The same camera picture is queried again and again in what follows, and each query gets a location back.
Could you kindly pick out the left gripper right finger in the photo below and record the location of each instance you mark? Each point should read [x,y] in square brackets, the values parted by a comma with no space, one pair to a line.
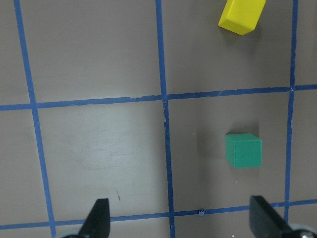
[265,222]

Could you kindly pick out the yellow wooden block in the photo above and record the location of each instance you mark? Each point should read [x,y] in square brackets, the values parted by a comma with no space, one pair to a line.
[241,16]

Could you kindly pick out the green wooden block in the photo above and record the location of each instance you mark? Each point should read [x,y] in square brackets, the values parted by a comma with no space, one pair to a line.
[243,150]

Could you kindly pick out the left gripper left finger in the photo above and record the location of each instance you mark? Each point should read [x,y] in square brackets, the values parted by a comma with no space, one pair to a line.
[97,224]

